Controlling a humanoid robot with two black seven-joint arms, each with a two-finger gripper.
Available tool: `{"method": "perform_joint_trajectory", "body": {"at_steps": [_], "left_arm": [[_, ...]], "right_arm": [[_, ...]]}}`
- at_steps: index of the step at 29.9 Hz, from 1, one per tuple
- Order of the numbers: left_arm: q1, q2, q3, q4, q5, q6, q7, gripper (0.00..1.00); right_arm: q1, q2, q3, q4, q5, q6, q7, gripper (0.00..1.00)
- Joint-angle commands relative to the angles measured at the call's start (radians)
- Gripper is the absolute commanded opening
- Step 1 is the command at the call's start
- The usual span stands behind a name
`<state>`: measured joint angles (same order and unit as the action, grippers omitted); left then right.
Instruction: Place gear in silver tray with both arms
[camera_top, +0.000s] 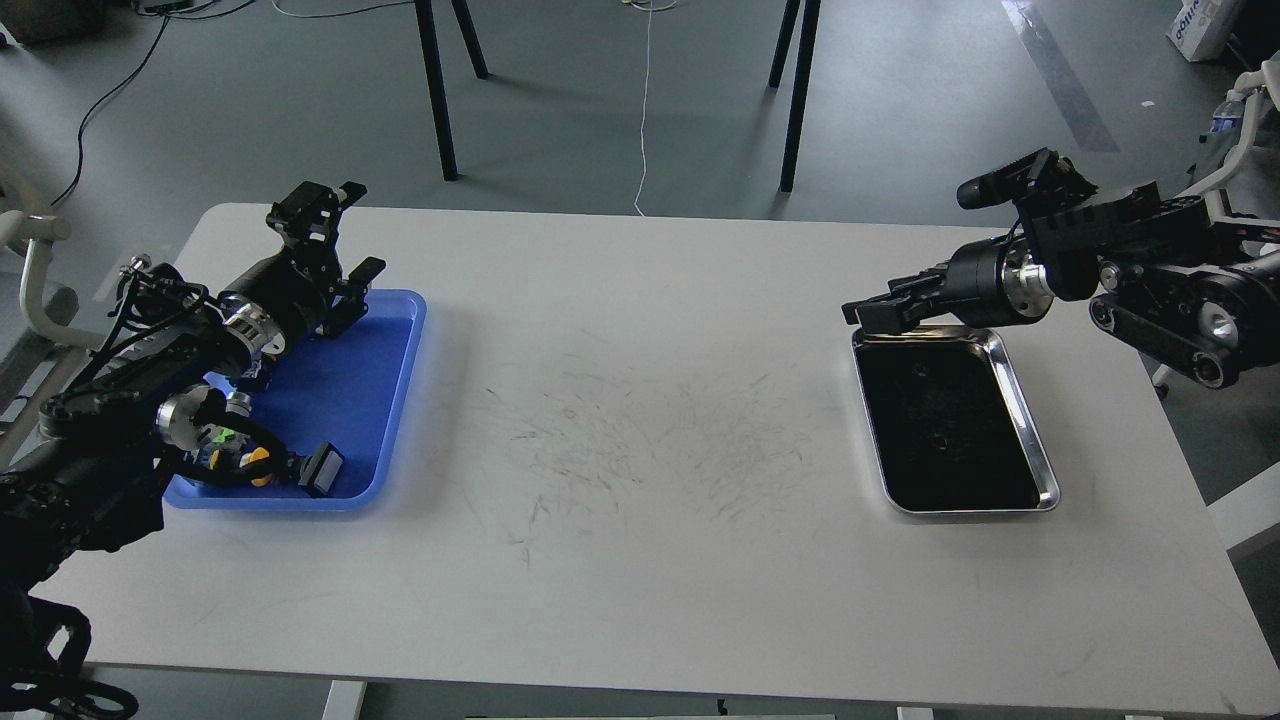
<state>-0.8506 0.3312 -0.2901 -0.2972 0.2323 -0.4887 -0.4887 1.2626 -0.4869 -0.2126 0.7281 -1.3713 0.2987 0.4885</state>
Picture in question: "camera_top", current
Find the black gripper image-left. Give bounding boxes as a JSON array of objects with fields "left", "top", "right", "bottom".
[{"left": 218, "top": 181, "right": 387, "bottom": 355}]

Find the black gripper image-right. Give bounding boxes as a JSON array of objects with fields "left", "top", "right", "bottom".
[{"left": 841, "top": 240, "right": 1053, "bottom": 336}]

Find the blue plastic tray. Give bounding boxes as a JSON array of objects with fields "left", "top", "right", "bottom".
[{"left": 164, "top": 290, "right": 428, "bottom": 512}]

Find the silver metal tray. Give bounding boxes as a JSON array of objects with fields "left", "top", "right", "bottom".
[{"left": 851, "top": 324, "right": 1061, "bottom": 518}]

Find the yellow mushroom push button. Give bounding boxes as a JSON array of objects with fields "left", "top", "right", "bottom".
[{"left": 186, "top": 446, "right": 282, "bottom": 489}]

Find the black table leg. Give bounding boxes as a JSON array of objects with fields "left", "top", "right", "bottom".
[
  {"left": 780, "top": 1, "right": 822, "bottom": 193},
  {"left": 767, "top": 0, "right": 801, "bottom": 90},
  {"left": 451, "top": 0, "right": 492, "bottom": 81},
  {"left": 412, "top": 1, "right": 460, "bottom": 182}
]

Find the black table leg far left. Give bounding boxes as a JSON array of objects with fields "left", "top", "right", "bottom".
[{"left": 451, "top": 0, "right": 492, "bottom": 81}]

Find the black table leg far right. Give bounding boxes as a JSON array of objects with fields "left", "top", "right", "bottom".
[{"left": 767, "top": 0, "right": 801, "bottom": 90}]

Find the cardboard box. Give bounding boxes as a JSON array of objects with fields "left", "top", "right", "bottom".
[{"left": 1165, "top": 1, "right": 1245, "bottom": 63}]

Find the black rectangular indicator switch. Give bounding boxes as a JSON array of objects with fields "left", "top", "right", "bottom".
[{"left": 289, "top": 442, "right": 346, "bottom": 498}]

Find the white chair frame left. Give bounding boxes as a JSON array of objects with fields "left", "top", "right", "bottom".
[{"left": 0, "top": 165, "right": 111, "bottom": 471}]

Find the white chair frame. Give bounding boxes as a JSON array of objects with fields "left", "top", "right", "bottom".
[
  {"left": 1149, "top": 60, "right": 1280, "bottom": 401},
  {"left": 0, "top": 165, "right": 111, "bottom": 471}
]

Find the black floor cable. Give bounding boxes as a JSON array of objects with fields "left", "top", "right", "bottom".
[{"left": 50, "top": 0, "right": 261, "bottom": 208}]

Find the white floor cable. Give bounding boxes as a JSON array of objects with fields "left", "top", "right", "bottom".
[{"left": 618, "top": 0, "right": 681, "bottom": 218}]

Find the white chair frame right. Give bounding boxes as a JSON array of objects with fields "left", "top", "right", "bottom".
[{"left": 1149, "top": 60, "right": 1280, "bottom": 401}]

